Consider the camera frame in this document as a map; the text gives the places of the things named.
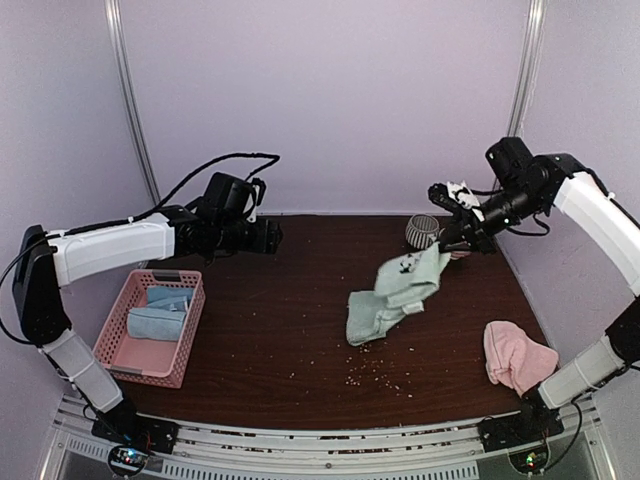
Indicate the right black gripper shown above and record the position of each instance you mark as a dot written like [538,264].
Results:
[468,228]

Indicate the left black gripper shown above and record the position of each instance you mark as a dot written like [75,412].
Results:
[266,241]

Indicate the green panda towel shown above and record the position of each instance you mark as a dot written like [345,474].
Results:
[401,287]

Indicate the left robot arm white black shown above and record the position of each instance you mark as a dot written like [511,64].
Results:
[223,219]

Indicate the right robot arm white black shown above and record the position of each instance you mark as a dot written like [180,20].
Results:
[532,187]

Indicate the red patterned bowl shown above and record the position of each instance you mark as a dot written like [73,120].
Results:
[459,254]

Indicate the striped grey mug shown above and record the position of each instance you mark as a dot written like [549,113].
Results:
[422,231]

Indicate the blue towel back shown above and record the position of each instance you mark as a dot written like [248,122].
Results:
[169,298]

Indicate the pink towel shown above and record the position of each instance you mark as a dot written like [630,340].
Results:
[513,359]

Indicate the rolled blue towel front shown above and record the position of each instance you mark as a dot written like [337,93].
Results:
[155,324]

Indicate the pink plastic basket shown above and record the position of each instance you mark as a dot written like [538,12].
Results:
[144,361]

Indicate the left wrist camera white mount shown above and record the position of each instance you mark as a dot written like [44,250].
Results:
[257,188]

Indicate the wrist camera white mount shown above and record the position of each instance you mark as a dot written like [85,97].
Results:
[257,188]
[456,198]

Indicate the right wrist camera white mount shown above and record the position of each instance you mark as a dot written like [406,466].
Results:
[456,198]

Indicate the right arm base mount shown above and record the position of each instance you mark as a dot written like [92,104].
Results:
[520,437]

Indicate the front aluminium rail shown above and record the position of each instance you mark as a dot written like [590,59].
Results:
[450,450]

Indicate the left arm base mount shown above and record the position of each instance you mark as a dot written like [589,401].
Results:
[135,437]

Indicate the right aluminium frame post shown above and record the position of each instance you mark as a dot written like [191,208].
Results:
[530,57]

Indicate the aluminium frame post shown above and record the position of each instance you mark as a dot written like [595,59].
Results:
[117,35]
[530,57]

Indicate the left aluminium frame post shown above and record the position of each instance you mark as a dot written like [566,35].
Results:
[117,35]

